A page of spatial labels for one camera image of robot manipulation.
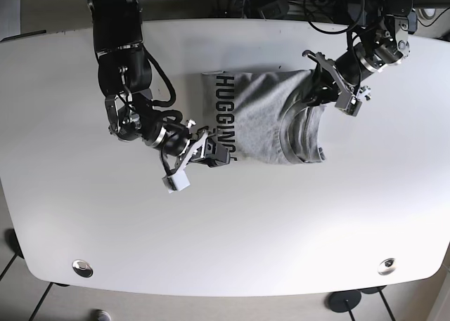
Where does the right silver table grommet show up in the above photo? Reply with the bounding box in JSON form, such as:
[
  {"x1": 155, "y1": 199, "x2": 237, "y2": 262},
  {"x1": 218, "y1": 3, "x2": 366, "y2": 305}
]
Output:
[{"x1": 377, "y1": 258, "x2": 397, "y2": 276}]

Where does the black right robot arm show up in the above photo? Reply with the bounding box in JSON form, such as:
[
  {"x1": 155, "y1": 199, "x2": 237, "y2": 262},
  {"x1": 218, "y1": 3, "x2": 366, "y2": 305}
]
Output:
[{"x1": 88, "y1": 0, "x2": 230, "y2": 176}]

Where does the grey printed T-shirt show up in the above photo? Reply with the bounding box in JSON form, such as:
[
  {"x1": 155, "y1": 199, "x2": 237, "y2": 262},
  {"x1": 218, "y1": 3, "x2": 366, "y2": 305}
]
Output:
[{"x1": 202, "y1": 70, "x2": 326, "y2": 165}]

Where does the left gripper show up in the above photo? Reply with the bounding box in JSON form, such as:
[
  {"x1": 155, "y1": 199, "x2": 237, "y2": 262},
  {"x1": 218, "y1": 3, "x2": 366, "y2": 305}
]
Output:
[{"x1": 302, "y1": 17, "x2": 410, "y2": 107}]

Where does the left silver table grommet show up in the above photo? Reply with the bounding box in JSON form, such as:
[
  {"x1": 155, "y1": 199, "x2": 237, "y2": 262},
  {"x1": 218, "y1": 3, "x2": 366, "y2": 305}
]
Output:
[{"x1": 72, "y1": 259, "x2": 94, "y2": 278}]

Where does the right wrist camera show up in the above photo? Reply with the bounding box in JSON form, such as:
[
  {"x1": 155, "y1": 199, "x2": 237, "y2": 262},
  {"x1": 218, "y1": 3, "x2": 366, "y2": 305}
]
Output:
[{"x1": 162, "y1": 171, "x2": 191, "y2": 193}]

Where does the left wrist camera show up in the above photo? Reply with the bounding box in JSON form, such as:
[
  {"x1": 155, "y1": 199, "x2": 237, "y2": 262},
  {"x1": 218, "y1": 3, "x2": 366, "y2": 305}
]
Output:
[{"x1": 335, "y1": 93, "x2": 362, "y2": 117}]

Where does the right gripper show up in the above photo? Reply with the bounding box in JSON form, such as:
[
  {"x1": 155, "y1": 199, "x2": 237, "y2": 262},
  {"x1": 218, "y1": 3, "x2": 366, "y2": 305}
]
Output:
[{"x1": 105, "y1": 94, "x2": 231, "y2": 176}]

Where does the left grey shoe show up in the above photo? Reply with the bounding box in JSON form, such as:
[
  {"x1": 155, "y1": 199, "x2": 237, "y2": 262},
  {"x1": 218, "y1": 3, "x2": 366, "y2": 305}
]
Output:
[{"x1": 93, "y1": 310, "x2": 112, "y2": 321}]

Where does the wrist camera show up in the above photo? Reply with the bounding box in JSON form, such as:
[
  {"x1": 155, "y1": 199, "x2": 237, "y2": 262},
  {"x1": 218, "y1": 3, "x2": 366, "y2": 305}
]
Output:
[
  {"x1": 162, "y1": 171, "x2": 191, "y2": 193},
  {"x1": 335, "y1": 93, "x2": 362, "y2": 117}
]

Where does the silver table grommet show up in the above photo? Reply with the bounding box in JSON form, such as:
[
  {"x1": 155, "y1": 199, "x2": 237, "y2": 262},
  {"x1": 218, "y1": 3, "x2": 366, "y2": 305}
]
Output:
[
  {"x1": 72, "y1": 259, "x2": 94, "y2": 278},
  {"x1": 377, "y1": 258, "x2": 397, "y2": 276}
]

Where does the black round stand base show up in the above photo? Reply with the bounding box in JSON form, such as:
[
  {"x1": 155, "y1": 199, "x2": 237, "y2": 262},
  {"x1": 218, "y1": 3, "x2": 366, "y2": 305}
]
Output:
[{"x1": 326, "y1": 290, "x2": 361, "y2": 313}]

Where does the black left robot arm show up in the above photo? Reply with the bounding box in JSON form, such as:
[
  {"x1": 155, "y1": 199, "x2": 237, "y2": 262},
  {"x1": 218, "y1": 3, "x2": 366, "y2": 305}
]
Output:
[{"x1": 302, "y1": 0, "x2": 417, "y2": 116}]

